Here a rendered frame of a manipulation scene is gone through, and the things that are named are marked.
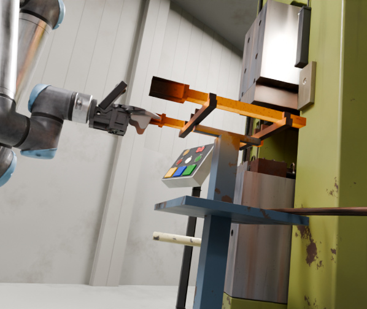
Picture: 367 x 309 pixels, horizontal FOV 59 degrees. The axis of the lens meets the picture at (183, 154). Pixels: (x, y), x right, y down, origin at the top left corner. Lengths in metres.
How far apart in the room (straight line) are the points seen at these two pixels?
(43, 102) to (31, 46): 0.33
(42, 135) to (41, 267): 2.66
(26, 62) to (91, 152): 2.47
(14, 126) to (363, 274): 1.03
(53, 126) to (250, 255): 0.78
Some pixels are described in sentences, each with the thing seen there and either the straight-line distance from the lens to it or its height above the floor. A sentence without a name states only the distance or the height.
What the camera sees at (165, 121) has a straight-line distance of 1.04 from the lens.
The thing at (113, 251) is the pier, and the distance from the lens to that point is 3.71.
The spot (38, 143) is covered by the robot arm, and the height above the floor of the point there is 0.83.
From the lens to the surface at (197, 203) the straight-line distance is 0.70.
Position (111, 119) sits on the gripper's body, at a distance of 0.99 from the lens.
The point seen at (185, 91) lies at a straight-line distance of 0.81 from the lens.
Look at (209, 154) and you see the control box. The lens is 1.86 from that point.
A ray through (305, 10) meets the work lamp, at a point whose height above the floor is 1.62.
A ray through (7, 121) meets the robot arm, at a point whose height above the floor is 0.86.
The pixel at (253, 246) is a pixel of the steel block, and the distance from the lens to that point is 1.22.
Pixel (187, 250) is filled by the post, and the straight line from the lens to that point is 1.95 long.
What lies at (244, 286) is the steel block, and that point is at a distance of 1.22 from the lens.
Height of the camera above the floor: 0.65
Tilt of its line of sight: 14 degrees up
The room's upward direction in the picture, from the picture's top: 9 degrees clockwise
